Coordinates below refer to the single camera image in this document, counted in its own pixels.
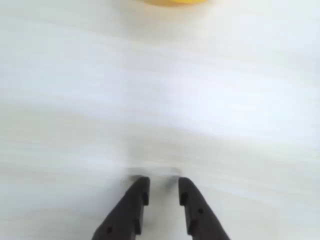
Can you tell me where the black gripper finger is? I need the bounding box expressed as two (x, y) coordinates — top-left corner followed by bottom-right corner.
(178, 176), (231, 240)
(91, 176), (151, 240)

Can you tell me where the yellow rubber duck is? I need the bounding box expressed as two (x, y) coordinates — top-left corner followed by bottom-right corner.
(136, 0), (212, 7)

